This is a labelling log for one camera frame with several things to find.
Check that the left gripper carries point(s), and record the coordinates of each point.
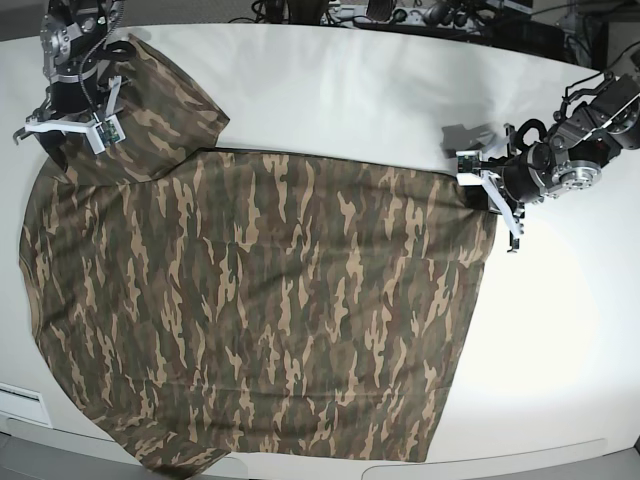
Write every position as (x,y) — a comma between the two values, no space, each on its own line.
(527,177)

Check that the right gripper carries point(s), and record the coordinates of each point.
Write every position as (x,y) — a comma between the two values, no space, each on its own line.
(77,87)

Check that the camouflage T-shirt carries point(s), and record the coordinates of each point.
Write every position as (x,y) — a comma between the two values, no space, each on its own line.
(193,302)

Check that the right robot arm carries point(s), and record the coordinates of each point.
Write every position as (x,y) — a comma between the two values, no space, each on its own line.
(73,36)

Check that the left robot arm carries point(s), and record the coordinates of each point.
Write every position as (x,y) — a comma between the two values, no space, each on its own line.
(591,128)

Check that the white label bottom left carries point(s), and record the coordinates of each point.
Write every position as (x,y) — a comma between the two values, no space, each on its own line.
(24,405)

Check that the power strip with cables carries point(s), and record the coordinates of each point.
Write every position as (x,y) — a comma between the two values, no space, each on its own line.
(457,15)

